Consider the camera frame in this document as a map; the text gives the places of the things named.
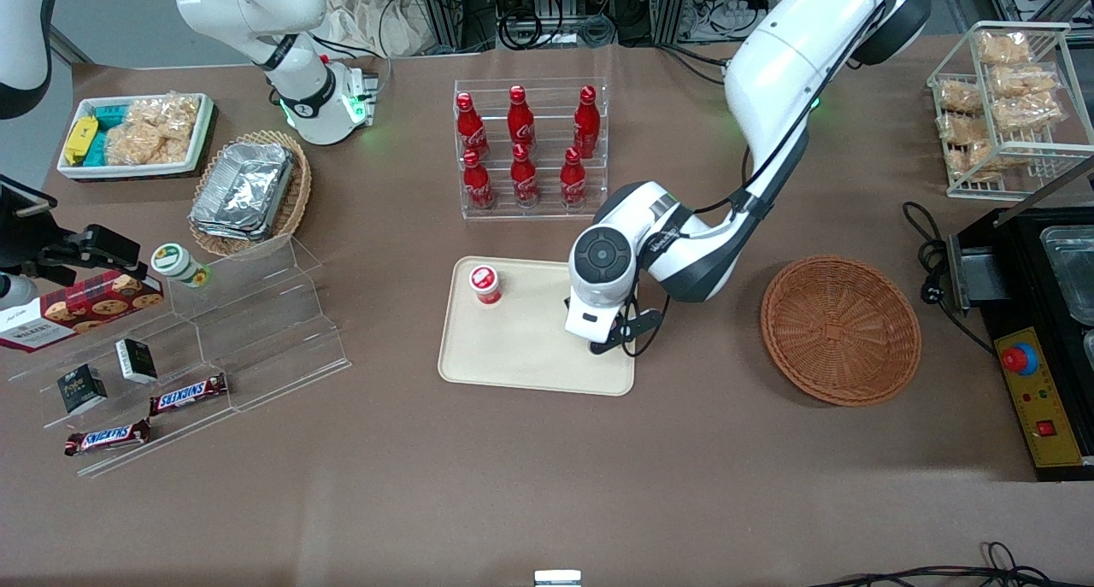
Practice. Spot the red emergency stop button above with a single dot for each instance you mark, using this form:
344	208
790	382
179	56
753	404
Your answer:
1020	359

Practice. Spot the beige cloth bag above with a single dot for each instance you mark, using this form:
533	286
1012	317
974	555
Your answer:
367	19

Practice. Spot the clear bag of crackers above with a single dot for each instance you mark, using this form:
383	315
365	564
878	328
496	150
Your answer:
167	111
145	144

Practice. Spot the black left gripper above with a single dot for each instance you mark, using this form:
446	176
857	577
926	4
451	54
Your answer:
567	302

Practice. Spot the green lidded cup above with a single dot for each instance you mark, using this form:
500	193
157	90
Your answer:
175	262

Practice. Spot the red lidded cup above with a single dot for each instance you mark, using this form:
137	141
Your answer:
485	284

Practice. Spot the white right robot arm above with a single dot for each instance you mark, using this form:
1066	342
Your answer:
256	6

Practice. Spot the beige plastic tray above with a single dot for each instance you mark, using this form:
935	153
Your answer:
521	348

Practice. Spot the red cola bottle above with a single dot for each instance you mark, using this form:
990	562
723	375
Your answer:
586	126
520	121
477	185
524	181
573	184
470	130

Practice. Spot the aluminium foil container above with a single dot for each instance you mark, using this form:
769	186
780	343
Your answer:
244	185

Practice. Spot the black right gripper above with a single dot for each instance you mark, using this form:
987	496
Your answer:
24	237

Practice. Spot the round brown wicker basket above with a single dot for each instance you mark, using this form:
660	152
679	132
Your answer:
842	331

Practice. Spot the clear bag of fried snacks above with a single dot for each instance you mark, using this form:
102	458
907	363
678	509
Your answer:
974	161
1004	47
959	97
1024	81
961	130
1026	113

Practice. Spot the black machine with yellow panel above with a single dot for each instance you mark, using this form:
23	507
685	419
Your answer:
1026	254

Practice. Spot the red tartan cookie box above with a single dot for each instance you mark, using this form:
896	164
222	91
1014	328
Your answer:
85	309

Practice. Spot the aluminium frame post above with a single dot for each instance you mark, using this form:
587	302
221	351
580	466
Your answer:
444	6
675	6

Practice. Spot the teal snack packet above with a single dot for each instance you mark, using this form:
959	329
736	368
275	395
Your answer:
111	115
98	147

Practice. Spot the clear acrylic bottle rack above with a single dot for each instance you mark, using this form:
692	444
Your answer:
547	213

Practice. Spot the brown Snickers bar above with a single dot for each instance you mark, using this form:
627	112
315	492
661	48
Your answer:
188	394
107	437

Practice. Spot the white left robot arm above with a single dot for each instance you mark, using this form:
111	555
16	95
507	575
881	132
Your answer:
786	49

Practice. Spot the small black carton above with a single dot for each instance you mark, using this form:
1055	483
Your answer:
82	389
137	361

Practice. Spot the yellow snack packet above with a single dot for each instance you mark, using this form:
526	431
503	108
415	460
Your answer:
80	139

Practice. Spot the clear acrylic stepped shelf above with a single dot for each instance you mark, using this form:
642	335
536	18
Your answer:
256	331

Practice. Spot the oval wicker basket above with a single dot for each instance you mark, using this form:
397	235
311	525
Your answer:
299	185

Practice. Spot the grey metal bar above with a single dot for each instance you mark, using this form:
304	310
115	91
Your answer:
1047	191

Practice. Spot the metal baking tray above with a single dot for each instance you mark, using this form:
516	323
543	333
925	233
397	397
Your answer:
1073	271

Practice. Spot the small white box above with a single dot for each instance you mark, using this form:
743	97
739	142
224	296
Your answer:
557	578

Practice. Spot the white rectangular snack tray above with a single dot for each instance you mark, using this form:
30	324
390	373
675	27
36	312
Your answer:
192	143

